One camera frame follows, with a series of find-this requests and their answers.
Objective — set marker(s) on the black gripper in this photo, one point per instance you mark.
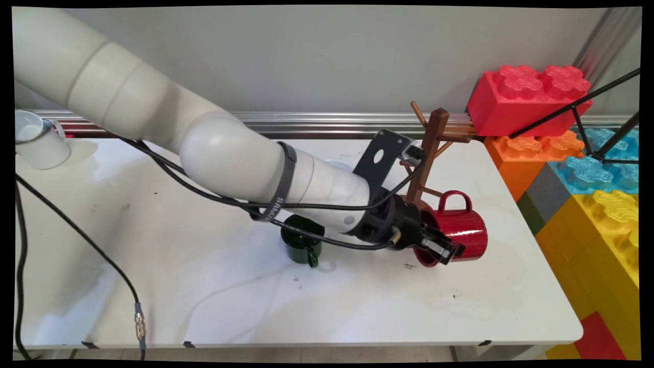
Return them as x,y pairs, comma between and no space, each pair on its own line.
393,222

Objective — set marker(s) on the red speckled enamel mug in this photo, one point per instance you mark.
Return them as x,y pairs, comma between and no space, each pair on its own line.
467,230

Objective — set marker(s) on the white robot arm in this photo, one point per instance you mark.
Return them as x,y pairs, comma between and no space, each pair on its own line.
230,153

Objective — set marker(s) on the dark green giant building brick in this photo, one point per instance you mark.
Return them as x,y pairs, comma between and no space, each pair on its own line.
531,214

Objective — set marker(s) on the brown wooden mug tree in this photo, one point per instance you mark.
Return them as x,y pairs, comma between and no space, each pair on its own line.
431,143

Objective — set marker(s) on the orange giant building brick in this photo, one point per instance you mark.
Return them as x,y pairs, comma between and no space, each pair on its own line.
516,163

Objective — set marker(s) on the grey giant building brick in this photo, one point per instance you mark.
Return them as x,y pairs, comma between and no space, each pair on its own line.
546,189

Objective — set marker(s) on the white bowl blue outside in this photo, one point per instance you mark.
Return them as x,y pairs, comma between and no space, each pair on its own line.
343,164

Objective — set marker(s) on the dark green enamel mug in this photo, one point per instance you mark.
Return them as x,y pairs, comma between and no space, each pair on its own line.
299,250

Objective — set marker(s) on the yellow giant building brick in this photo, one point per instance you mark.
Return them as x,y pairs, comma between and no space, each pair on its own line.
592,255

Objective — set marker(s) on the light blue giant building brick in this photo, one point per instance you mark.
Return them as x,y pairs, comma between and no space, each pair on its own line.
592,176

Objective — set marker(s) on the small red giant building brick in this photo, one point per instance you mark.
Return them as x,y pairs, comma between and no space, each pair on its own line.
598,340

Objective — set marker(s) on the black tripod rods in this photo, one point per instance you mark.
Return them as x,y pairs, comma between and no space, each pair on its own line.
621,132

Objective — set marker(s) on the white mug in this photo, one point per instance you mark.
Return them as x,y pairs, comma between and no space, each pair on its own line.
41,148

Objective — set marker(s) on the aluminium rail along table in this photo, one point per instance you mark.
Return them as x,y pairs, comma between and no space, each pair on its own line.
332,122

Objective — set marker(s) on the slanted aluminium profile post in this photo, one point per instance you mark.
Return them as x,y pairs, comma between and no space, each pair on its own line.
608,41

